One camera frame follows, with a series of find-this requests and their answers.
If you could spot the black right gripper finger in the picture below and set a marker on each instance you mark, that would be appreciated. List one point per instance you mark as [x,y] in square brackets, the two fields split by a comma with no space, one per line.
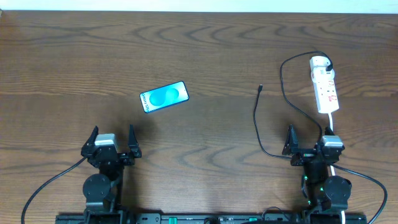
[291,144]
[328,131]

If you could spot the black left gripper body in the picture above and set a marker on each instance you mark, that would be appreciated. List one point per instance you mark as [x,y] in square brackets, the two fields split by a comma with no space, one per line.
[111,156]

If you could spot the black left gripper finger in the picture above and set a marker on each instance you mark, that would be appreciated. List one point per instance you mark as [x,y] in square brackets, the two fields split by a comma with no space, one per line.
[132,141]
[91,140]

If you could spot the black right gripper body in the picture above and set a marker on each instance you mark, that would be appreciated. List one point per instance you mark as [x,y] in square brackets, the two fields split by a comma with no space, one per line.
[310,152]

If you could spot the blue Galaxy smartphone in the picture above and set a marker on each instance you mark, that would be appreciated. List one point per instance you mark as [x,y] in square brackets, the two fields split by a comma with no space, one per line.
[163,97]

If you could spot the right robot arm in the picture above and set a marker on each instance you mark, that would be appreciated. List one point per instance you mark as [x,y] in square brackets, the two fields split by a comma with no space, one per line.
[327,192]

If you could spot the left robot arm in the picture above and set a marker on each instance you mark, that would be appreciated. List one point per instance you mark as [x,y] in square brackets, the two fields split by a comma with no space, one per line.
[103,190]

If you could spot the white USB charger plug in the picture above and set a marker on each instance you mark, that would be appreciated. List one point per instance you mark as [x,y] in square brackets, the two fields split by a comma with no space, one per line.
[319,61]

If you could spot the white power strip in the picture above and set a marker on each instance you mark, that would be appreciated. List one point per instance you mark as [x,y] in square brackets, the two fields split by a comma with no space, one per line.
[325,91]

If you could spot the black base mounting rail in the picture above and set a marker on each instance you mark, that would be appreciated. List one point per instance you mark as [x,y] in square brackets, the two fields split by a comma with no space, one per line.
[156,218]

